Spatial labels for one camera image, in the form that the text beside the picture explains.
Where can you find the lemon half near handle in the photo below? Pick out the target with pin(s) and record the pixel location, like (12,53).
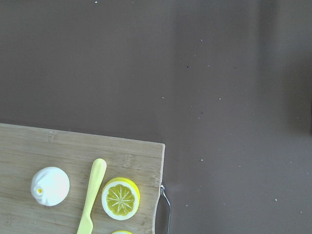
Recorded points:
(120,198)

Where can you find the yellow plastic knife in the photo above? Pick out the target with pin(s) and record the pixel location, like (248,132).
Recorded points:
(96,177)

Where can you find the bamboo cutting board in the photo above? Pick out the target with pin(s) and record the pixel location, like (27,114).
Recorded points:
(26,150)

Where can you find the metal cutting board handle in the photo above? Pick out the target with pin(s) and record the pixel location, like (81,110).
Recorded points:
(169,208)

